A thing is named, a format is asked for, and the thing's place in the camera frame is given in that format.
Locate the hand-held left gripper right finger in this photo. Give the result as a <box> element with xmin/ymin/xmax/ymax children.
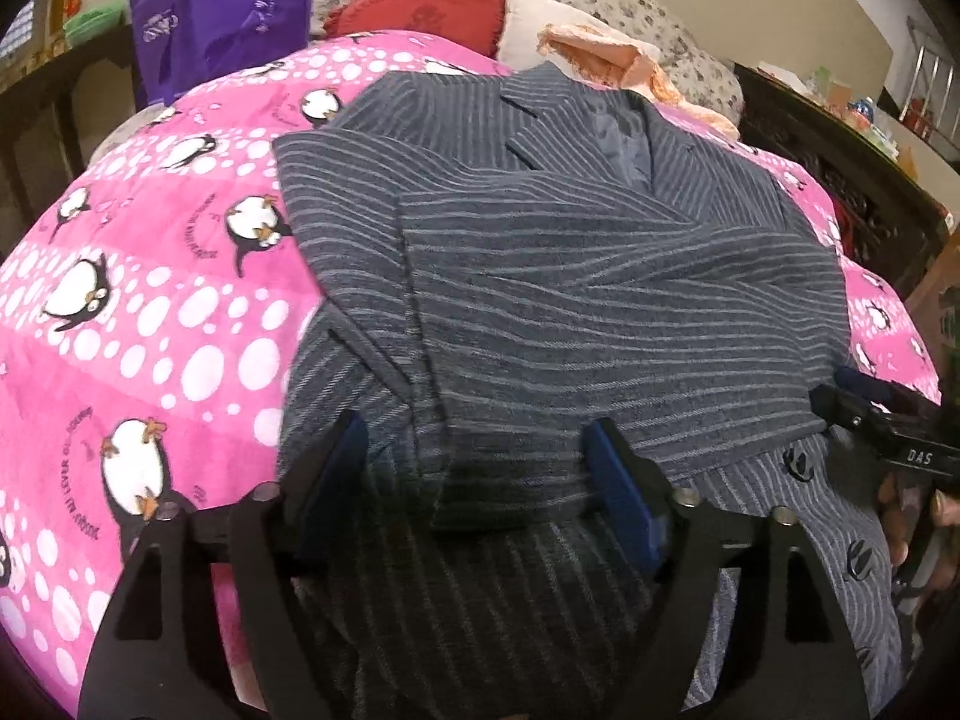
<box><xmin>585</xmin><ymin>416</ymin><xmax>871</xmax><ymax>720</ymax></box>

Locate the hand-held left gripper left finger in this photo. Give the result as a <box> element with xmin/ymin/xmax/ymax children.
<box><xmin>79</xmin><ymin>409</ymin><xmax>372</xmax><ymax>720</ymax></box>

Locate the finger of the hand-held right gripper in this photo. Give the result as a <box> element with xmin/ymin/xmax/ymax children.
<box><xmin>810</xmin><ymin>382</ymin><xmax>890</xmax><ymax>440</ymax></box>
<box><xmin>834</xmin><ymin>366</ymin><xmax>905</xmax><ymax>410</ymax></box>

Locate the grey striped coat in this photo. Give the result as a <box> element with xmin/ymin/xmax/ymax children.
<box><xmin>274</xmin><ymin>64</ymin><xmax>908</xmax><ymax>720</ymax></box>

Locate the person's right hand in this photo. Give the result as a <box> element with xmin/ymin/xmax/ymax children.
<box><xmin>876</xmin><ymin>469</ymin><xmax>960</xmax><ymax>586</ymax></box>

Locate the dark wooden headboard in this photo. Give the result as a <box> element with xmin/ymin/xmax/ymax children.
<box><xmin>731</xmin><ymin>64</ymin><xmax>950</xmax><ymax>301</ymax></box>

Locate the pink penguin printed blanket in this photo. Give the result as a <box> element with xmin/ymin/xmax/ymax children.
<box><xmin>0</xmin><ymin>30</ymin><xmax>942</xmax><ymax>713</ymax></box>

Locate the metal rack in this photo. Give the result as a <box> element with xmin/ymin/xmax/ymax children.
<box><xmin>904</xmin><ymin>15</ymin><xmax>960</xmax><ymax>143</ymax></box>

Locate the peach fringed cloth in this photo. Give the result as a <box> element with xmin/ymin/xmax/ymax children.
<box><xmin>540</xmin><ymin>22</ymin><xmax>740</xmax><ymax>140</ymax></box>

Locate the red pillow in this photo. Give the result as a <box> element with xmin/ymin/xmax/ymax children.
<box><xmin>324</xmin><ymin>0</ymin><xmax>507</xmax><ymax>59</ymax></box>

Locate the dark wooden desk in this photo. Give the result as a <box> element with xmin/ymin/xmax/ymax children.
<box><xmin>0</xmin><ymin>22</ymin><xmax>143</xmax><ymax>226</ymax></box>

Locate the purple shopping bag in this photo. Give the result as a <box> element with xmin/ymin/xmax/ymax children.
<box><xmin>126</xmin><ymin>0</ymin><xmax>325</xmax><ymax>106</ymax></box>

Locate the white pillow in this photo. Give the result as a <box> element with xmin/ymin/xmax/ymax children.
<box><xmin>499</xmin><ymin>0</ymin><xmax>665</xmax><ymax>76</ymax></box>

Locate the latticed window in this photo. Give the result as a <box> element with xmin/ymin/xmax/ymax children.
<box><xmin>0</xmin><ymin>0</ymin><xmax>38</xmax><ymax>61</ymax></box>

